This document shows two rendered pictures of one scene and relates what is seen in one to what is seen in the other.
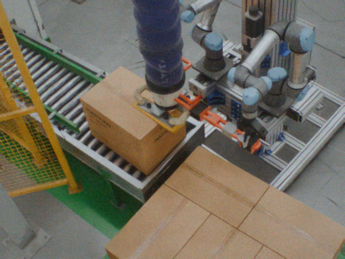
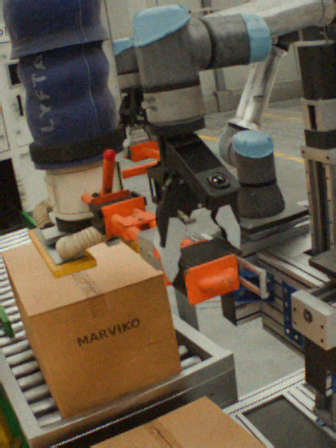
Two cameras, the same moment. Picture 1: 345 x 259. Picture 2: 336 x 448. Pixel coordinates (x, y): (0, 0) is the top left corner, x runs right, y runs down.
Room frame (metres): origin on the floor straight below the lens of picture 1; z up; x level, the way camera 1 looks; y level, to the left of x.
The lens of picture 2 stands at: (0.85, -0.59, 1.55)
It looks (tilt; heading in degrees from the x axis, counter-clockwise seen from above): 19 degrees down; 20
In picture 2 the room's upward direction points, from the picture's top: 10 degrees counter-clockwise
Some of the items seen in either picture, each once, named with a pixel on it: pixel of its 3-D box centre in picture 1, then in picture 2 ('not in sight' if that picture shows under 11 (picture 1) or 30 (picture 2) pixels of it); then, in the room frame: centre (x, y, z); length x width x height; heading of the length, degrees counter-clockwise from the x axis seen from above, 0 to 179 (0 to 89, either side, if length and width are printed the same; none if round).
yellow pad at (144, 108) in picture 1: (157, 112); (56, 241); (1.88, 0.07, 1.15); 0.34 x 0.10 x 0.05; 41
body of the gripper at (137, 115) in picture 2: not in sight; (136, 106); (2.32, -0.02, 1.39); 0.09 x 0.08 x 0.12; 41
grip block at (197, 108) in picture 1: (199, 110); (118, 212); (1.75, -0.17, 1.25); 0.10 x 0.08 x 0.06; 131
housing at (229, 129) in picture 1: (230, 130); (163, 245); (1.59, -0.31, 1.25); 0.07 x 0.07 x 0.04; 41
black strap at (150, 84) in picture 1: (165, 76); (77, 142); (1.94, -0.01, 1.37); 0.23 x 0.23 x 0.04
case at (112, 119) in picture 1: (133, 119); (83, 315); (2.21, 0.25, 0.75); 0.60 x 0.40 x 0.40; 41
